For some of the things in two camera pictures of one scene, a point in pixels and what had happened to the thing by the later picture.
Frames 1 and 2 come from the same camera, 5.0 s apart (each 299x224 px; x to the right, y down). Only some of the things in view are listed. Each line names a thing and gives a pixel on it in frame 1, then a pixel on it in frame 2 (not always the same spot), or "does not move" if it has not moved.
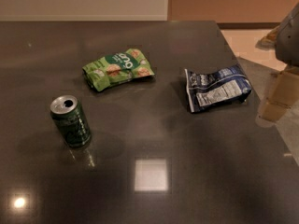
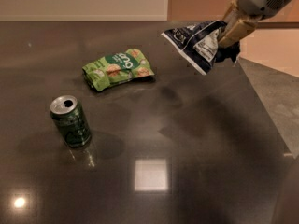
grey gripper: [289, 39] -> [261, 2]
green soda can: [72, 120] does not move
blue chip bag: [227, 86] -> [198, 43]
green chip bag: [120, 67] does not move
